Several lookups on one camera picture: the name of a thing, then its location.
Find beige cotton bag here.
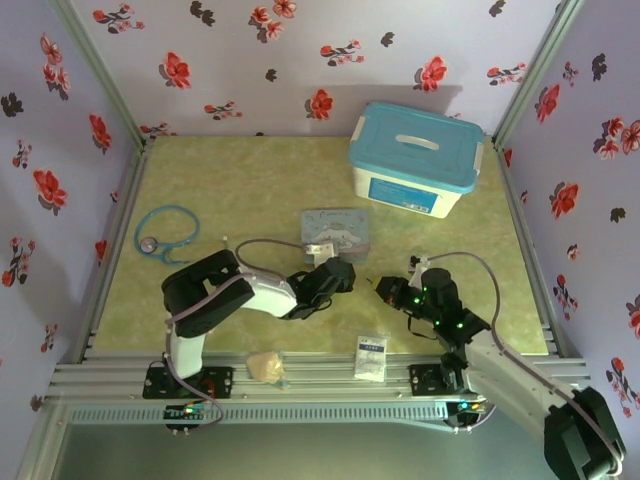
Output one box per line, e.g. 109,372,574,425
245,350,291,390

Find blue lidded white storage box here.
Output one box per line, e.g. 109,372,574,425
348,101,485,220

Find right green circuit board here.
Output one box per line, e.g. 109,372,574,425
446,399,489,432

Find aluminium frame rail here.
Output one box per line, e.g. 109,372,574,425
47,349,596,401

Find left green circuit board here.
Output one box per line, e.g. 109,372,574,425
163,403,211,432

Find slotted grey cable tray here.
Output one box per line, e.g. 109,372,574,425
67,403,449,426

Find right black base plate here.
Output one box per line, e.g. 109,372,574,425
408,363,471,399

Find blue stethoscope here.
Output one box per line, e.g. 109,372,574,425
133,205,230,267

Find cartoon dog tin box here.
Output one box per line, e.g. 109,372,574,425
301,208,371,264

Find left grey arm cable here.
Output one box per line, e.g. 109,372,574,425
163,238,314,434

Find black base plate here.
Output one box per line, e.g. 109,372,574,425
142,366,235,400
408,363,471,399

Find right grey arm cable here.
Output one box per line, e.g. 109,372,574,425
427,251,626,471

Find aluminium corner post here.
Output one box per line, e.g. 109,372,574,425
492,0,586,151
49,0,151,151

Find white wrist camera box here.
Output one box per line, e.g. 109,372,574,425
303,240,337,266
408,253,432,289

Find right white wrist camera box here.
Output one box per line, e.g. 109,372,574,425
408,253,432,289

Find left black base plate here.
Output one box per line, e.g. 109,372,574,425
142,366,235,400

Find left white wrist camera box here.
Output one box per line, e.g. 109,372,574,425
303,240,337,266

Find green circuit board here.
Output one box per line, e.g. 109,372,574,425
163,403,211,432
446,399,489,432

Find white plastic sachet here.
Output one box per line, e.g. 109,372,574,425
352,334,390,384

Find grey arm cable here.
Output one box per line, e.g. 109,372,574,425
427,251,626,471
163,238,314,434

